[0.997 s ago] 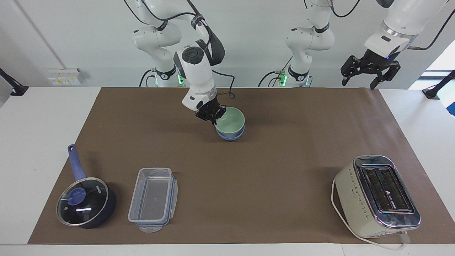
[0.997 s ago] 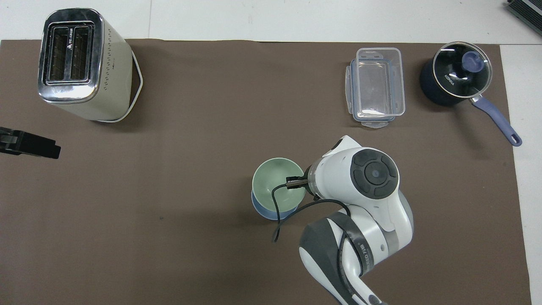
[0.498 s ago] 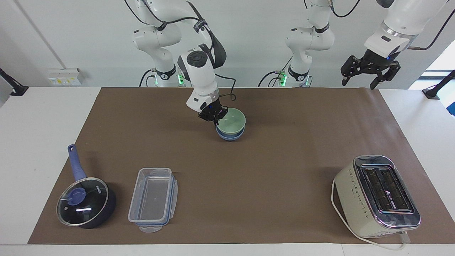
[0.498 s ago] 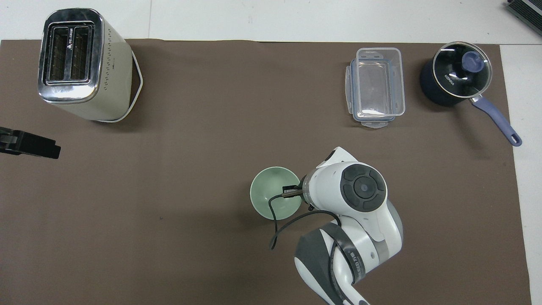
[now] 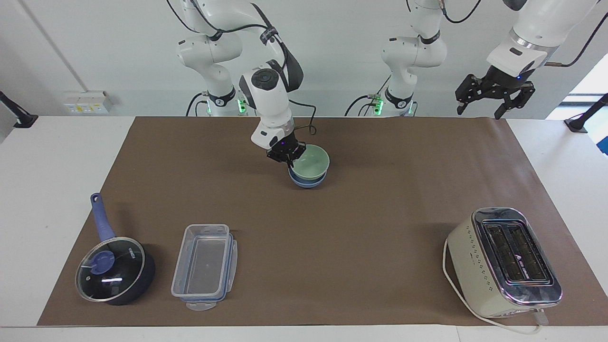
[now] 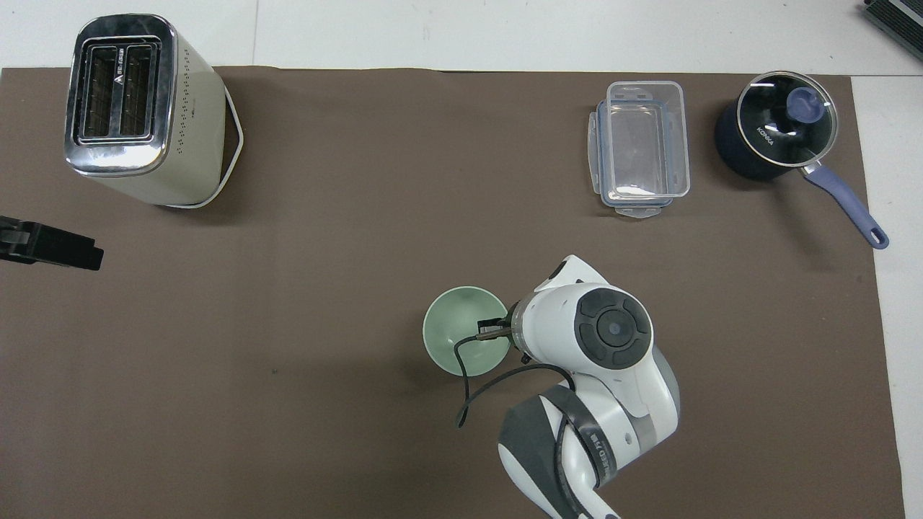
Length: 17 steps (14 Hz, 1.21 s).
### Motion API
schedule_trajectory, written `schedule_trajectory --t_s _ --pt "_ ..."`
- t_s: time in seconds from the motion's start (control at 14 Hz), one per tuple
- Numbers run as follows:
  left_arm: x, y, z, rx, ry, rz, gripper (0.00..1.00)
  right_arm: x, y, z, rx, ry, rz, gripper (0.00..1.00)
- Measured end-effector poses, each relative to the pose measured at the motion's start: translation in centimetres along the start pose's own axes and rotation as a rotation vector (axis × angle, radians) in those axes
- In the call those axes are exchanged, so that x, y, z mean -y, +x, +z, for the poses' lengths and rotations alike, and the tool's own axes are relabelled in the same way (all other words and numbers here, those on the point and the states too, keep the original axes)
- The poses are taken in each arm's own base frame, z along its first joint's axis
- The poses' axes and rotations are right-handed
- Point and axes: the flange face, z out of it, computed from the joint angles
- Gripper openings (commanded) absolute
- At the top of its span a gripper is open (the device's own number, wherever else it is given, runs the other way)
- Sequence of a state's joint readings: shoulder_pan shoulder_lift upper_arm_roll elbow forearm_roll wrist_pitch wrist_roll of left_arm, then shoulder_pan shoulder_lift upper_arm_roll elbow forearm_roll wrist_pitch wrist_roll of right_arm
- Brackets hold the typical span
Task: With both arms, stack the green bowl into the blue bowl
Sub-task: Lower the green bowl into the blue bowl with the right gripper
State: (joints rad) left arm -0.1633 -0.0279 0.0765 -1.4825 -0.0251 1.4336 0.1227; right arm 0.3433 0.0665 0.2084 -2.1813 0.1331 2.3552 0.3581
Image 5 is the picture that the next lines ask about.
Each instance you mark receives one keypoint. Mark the glass lid with blue knob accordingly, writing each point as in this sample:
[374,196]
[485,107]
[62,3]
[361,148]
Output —
[111,270]

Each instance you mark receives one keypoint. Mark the white wall socket box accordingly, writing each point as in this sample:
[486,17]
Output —
[88,102]

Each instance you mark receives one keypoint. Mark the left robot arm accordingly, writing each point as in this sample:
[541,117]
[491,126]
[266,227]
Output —
[413,52]

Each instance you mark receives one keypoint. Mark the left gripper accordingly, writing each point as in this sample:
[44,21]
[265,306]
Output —
[501,80]

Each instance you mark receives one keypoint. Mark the green bowl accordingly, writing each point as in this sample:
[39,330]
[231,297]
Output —
[313,161]

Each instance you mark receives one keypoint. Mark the black stand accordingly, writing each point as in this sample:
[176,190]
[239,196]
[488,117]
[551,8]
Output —
[582,121]
[19,118]

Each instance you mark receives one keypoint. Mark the blue bowl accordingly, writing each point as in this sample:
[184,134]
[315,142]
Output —
[306,183]

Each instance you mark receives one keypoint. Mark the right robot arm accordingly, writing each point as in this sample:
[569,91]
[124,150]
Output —
[268,92]

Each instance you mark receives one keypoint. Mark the cream toaster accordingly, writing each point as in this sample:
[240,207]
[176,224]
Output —
[475,266]

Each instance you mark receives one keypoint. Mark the clear plastic container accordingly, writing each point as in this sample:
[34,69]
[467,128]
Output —
[204,266]

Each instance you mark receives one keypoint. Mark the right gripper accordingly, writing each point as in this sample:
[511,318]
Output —
[287,142]

